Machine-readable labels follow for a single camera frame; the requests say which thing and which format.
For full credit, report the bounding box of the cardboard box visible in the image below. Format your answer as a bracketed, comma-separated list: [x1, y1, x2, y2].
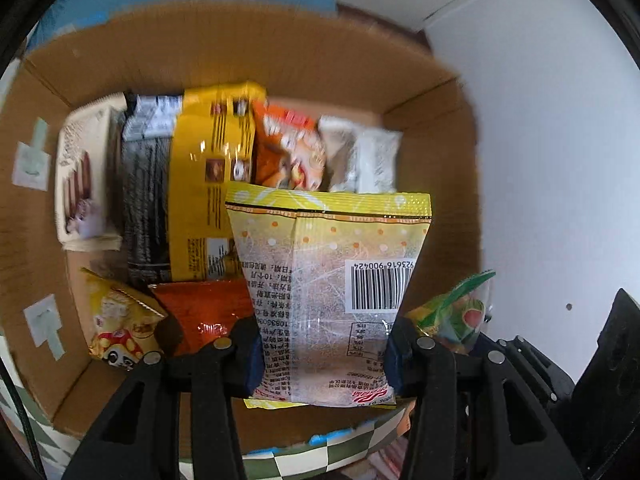
[0, 0, 483, 441]

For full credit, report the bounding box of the dark red snack packet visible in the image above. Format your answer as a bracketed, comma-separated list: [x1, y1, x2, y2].
[147, 280, 256, 358]

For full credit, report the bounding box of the green clear candy packet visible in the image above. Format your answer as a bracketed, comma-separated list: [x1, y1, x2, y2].
[404, 270, 497, 356]

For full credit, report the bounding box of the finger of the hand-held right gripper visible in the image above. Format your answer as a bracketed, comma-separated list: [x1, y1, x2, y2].
[499, 335, 577, 404]

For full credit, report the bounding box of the green white checkered mat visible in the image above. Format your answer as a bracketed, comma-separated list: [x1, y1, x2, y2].
[0, 330, 416, 480]

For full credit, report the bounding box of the black snack packet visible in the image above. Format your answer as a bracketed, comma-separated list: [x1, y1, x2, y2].
[120, 92, 183, 286]

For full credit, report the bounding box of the yellow panda snack packet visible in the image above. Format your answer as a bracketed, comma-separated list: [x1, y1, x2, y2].
[80, 267, 168, 373]

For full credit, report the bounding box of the orange snack packet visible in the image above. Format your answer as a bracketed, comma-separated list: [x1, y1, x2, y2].
[250, 100, 328, 192]

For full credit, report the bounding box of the black cable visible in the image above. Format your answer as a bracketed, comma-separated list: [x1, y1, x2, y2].
[0, 355, 48, 480]

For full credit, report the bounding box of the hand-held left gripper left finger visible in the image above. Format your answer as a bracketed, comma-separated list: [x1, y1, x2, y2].
[60, 316, 267, 480]

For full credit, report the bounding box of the long yellow snack packet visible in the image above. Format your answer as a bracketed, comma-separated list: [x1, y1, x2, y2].
[167, 81, 267, 283]

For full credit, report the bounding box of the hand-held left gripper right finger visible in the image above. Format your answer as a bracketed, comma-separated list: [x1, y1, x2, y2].
[383, 316, 583, 480]

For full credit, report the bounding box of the white snack packet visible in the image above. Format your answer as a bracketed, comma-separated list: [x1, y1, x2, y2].
[317, 116, 403, 194]

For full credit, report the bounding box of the white chocolate stick box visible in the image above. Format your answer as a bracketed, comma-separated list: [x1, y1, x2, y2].
[54, 92, 128, 252]

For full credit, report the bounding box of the pale yellow clear snack packet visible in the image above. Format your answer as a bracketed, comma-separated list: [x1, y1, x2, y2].
[225, 182, 433, 411]

